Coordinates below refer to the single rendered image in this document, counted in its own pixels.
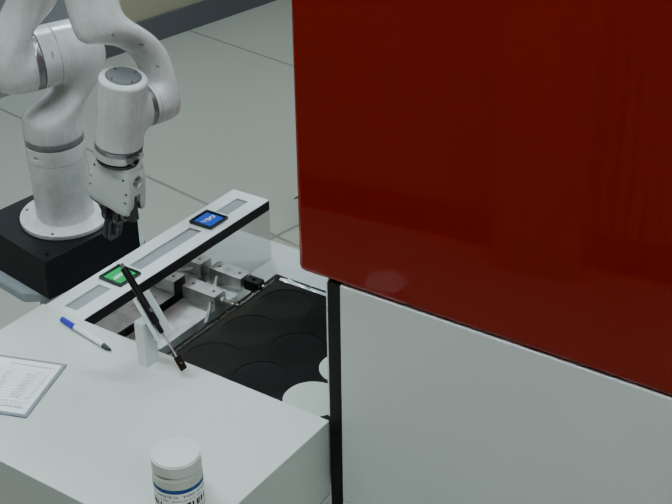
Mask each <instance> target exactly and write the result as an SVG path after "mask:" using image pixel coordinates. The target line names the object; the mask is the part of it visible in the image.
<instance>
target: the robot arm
mask: <svg viewBox="0 0 672 504"><path fill-rule="evenodd" d="M57 1H58V0H5V3H4V5H3V7H2V9H1V11H0V92H1V93H3V94H9V95H20V94H25V93H29V92H33V91H37V90H41V89H45V88H48V90H47V91H46V92H45V93H44V94H43V95H42V96H40V97H39V98H38V99H37V100H36V101H35V102H34V103H33V104H31V105H30V106H29V107H28V108H27V110H26V111H25V112H24V114H23V116H22V131H23V138H24V144H25V150H26V156H27V161H28V167H29V173H30V179H31V185H32V191H33V197H34V200H32V201H31V202H30V203H28V204H27V205H26V206H25V207H24V208H23V210H22V211H21V214H20V224H21V227H22V228H23V230H24V231H25V232H27V233H28V234H29V235H31V236H33V237H36V238H39V239H44V240H52V241H64V240H72V239H77V238H81V237H84V236H87V235H90V234H92V233H94V232H96V231H98V230H100V229H101V228H102V227H104V234H103V236H104V237H105V238H108V240H110V241H111V240H113V239H114V238H116V237H118V236H120V235H121V233H122V225H123V220H127V221H130V222H135V221H137V220H139V213H138V208H140V209H142V208H144V206H145V191H146V189H145V172H144V166H143V163H142V162H141V161H140V160H142V159H143V157H144V153H143V143H144V134H145V132H146V130H147V129H148V128H149V127H151V126H153V125H156V124H159V123H163V122H165V121H168V120H171V119H173V118H174V117H176V116H177V115H178V113H179V111H180V109H181V96H180V91H179V86H178V83H177V79H176V75H175V72H174V69H173V65H172V63H171V60H170V57H169V55H168V53H167V51H166V49H165V48H164V46H163V45H162V44H161V43H160V41H159V40H158V39H157V38H156V37H155V36H154V35H153V34H151V33H150V32H149V31H147V30H146V29H144V28H143V27H141V26H140V25H138V24H136V23H135V22H133V21H131V20H130V19H129V18H128V17H127V16H126V15H125V14H124V13H123V11H122V8H121V5H120V1H119V0H64V2H65V5H66V9H67V13H68V16H69V19H64V20H59V21H54V22H50V23H46V24H41V25H39V24H40V23H41V22H42V21H43V19H44V18H45V17H46V16H47V15H48V14H49V13H50V11H51V10H52V9H53V8H54V6H55V4H56V3H57ZM105 45H112V46H116V47H119V48H121V49H123V50H124V51H125V52H127V53H128V54H129V55H130V56H131V57H132V58H133V59H134V61H135V62H136V64H137V66H138V68H139V70H138V69H136V68H133V67H129V66H111V67H108V68H106V69H104V70H103V68H104V65H105V59H106V49H105ZM97 81H98V84H97V102H96V120H95V138H94V156H93V159H92V162H91V167H90V171H89V164H88V157H87V150H86V143H85V136H84V128H83V118H82V111H83V107H84V104H85V102H86V100H87V98H88V97H89V95H90V93H91V92H92V90H93V88H94V87H95V85H96V83H97Z"/></svg>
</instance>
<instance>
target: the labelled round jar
mask: <svg viewBox="0 0 672 504"><path fill-rule="evenodd" d="M150 459H151V467H152V479H153V488H154V497H155V504H205V488H204V477H203V467H202V456H201V448H200V446H199V444H198V443H197V442H195V441H194V440H191V439H189V438H185V437H172V438H168V439H165V440H162V441H161V442H159V443H158V444H156V445H155V446H154V447H153V448H152V450H151V453H150Z"/></svg>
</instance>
